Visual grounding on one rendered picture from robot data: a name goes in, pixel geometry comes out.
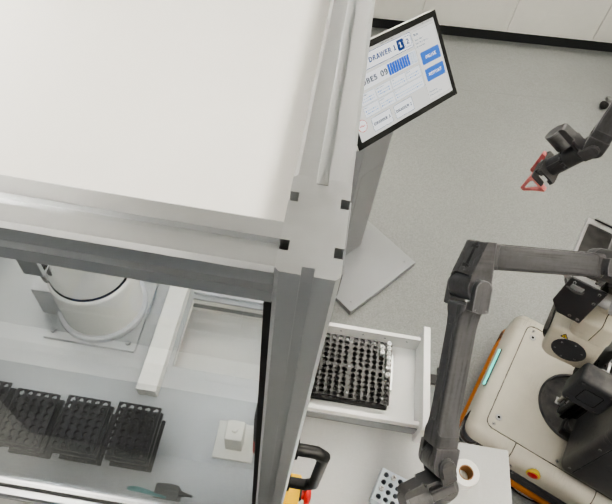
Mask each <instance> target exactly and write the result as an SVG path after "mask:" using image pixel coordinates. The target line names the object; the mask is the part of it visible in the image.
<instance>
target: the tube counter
mask: <svg viewBox="0 0 612 504"><path fill-rule="evenodd" d="M417 62H418V59H417V56H416V52H415V50H413V51H411V52H409V53H407V54H405V55H403V56H401V57H399V58H397V59H395V60H393V61H391V62H389V63H387V64H385V65H383V66H381V67H379V68H378V70H379V73H380V76H381V79H382V81H383V80H385V79H387V78H388V77H390V76H392V75H394V74H396V73H398V72H400V71H402V70H404V69H406V68H408V67H409V66H411V65H413V64H415V63H417Z"/></svg>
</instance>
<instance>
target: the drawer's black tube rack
mask: <svg viewBox="0 0 612 504"><path fill-rule="evenodd" d="M327 334H328V335H330V337H326V338H325V342H324V346H323V350H322V354H321V358H320V362H319V365H318V369H317V373H316V377H315V381H314V385H313V389H312V393H311V397H310V398H314V399H320V400H326V401H332V402H337V403H343V404H349V405H355V406H361V407H367V408H373V409H379V410H385V411H386V410H387V406H385V405H382V400H383V398H382V393H383V376H384V373H387V372H384V360H385V353H384V355H383V356H381V355H380V354H379V353H380V344H381V343H382V344H383V345H384V346H385V344H386V342H380V341H374V340H368V339H362V338H356V337H350V336H344V335H338V334H332V333H327ZM327 334H326V335H327ZM334 335H335V336H336V338H333V336H334ZM339 337H343V339H339ZM346 338H349V340H348V341H347V340H346ZM354 339H357V340H358V342H355V341H354ZM361 340H363V341H364V343H361V342H360V341H361ZM367 341H370V342H371V344H368V343H367ZM374 342H376V343H377V345H374ZM385 348H386V346H385ZM379 358H382V359H381V360H379Z"/></svg>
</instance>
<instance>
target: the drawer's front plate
mask: <svg viewBox="0 0 612 504"><path fill-rule="evenodd" d="M419 337H421V341H420V343H419V345H418V347H417V348H416V357H415V396H414V421H419V426H418V428H417V430H416V432H415V433H414V434H412V442H415V443H419V442H420V441H421V437H423V436H424V430H425V426H426V424H427V422H428V419H429V415H430V338H431V328H430V327H425V326H424V327H423V329H422V331H421V333H420V335H419Z"/></svg>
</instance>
